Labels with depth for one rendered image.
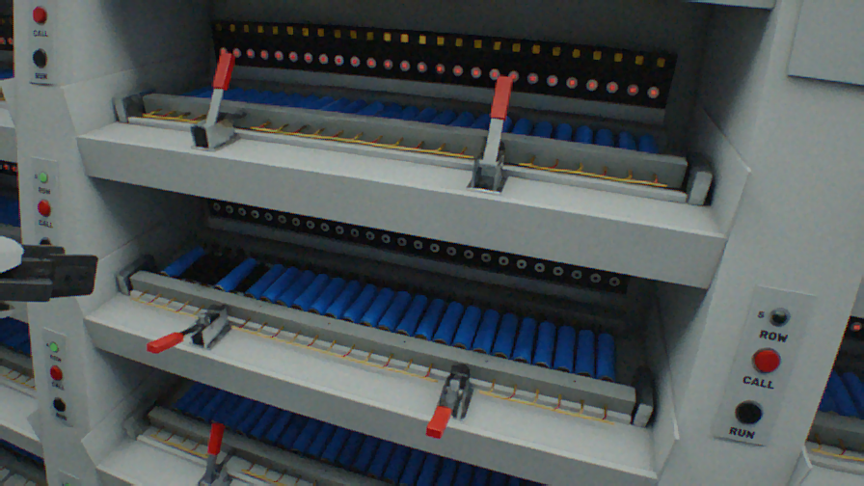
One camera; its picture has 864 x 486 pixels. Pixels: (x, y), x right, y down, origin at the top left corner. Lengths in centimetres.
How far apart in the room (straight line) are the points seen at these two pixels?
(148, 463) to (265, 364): 26
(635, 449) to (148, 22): 68
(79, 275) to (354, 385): 25
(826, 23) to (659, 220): 16
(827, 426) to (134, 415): 77
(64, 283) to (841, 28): 56
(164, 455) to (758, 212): 69
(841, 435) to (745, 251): 22
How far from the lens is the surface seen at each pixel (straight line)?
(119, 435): 76
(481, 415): 46
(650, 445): 48
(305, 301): 55
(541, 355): 49
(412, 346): 48
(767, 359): 42
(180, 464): 71
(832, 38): 41
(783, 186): 40
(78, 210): 62
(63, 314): 68
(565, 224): 38
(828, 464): 54
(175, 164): 52
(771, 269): 40
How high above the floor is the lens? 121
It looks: 13 degrees down
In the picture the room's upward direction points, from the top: 7 degrees clockwise
